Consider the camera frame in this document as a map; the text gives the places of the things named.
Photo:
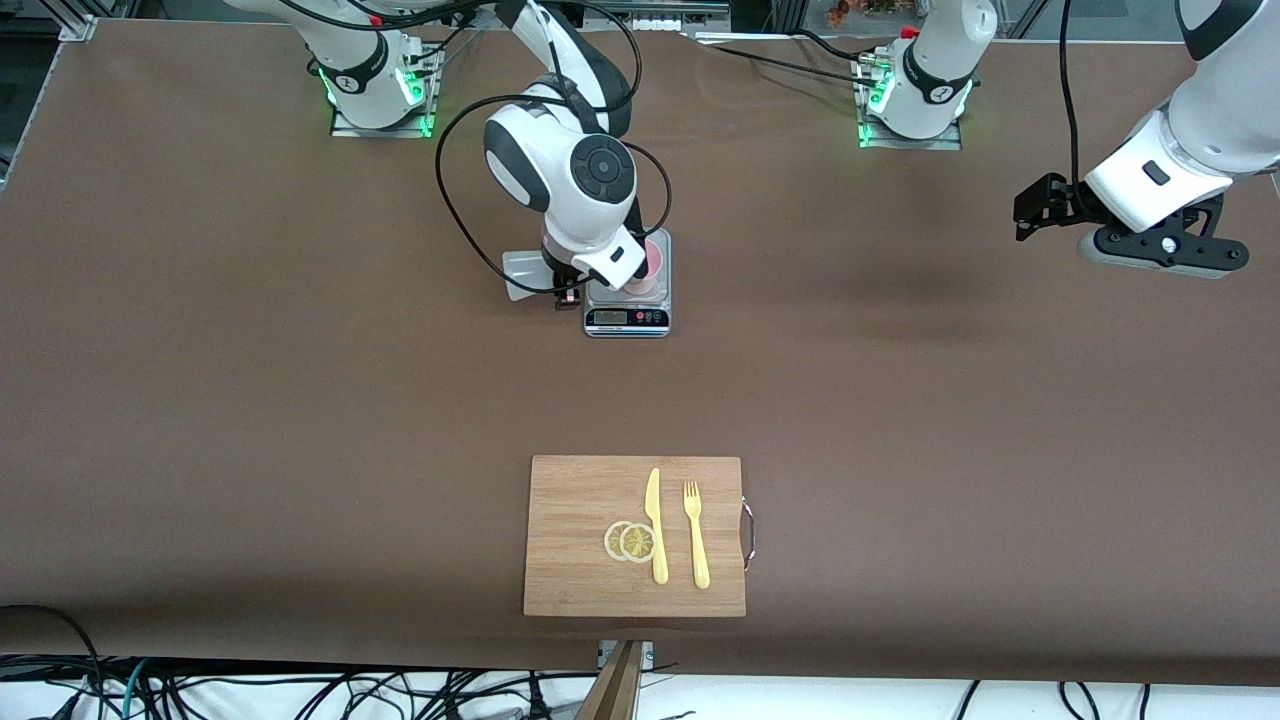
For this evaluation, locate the bamboo cutting board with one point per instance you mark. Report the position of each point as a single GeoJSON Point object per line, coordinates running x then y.
{"type": "Point", "coordinates": [570, 520]}

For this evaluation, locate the metal bracket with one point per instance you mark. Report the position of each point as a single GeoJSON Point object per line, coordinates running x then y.
{"type": "Point", "coordinates": [648, 652]}

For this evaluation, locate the silver digital kitchen scale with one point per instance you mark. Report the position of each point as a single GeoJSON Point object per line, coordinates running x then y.
{"type": "Point", "coordinates": [655, 318]}

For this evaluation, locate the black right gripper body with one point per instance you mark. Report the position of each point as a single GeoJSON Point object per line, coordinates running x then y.
{"type": "Point", "coordinates": [562, 283]}

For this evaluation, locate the translucent squeeze bottle orange cap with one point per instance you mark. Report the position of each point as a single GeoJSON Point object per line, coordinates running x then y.
{"type": "Point", "coordinates": [525, 272]}

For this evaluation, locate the lemon slice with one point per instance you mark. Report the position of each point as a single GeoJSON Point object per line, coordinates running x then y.
{"type": "Point", "coordinates": [611, 541]}
{"type": "Point", "coordinates": [638, 543]}

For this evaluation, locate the wooden post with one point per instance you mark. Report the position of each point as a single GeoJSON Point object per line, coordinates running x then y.
{"type": "Point", "coordinates": [615, 690]}

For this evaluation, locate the yellow plastic fork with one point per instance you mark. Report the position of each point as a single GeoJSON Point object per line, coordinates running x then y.
{"type": "Point", "coordinates": [698, 545]}

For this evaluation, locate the white power strip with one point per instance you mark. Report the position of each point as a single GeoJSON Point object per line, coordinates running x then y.
{"type": "Point", "coordinates": [655, 22]}

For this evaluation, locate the aluminium frame profile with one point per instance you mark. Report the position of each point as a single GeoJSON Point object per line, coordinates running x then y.
{"type": "Point", "coordinates": [78, 27]}

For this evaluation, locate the pink plastic cup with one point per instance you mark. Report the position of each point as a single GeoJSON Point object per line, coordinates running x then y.
{"type": "Point", "coordinates": [655, 268]}

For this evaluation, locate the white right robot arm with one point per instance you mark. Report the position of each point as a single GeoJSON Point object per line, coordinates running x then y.
{"type": "Point", "coordinates": [560, 200]}

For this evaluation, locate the yellow plastic knife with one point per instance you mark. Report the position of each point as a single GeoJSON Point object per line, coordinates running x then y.
{"type": "Point", "coordinates": [654, 505]}

